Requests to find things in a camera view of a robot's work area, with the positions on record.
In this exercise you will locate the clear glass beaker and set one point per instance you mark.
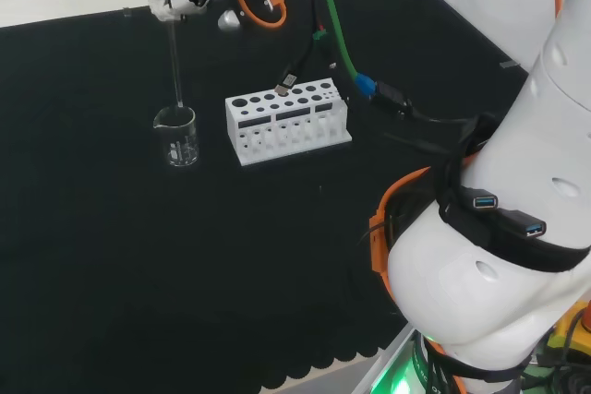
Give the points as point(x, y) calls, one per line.
point(181, 145)

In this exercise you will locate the grey round dome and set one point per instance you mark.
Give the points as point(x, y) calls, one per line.
point(228, 20)

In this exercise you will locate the white test tube rack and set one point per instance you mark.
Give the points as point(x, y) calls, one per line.
point(258, 147)

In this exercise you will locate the yellow stop button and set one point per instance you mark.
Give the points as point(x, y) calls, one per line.
point(570, 325)

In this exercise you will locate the black USB socket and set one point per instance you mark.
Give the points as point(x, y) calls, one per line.
point(485, 201)
point(524, 224)

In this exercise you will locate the clear glass rod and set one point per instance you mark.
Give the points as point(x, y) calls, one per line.
point(175, 66)

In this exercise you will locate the black bench cloth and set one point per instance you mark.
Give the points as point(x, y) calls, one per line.
point(138, 251)

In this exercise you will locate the clear cloth clip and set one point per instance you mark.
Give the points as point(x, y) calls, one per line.
point(127, 12)
point(508, 65)

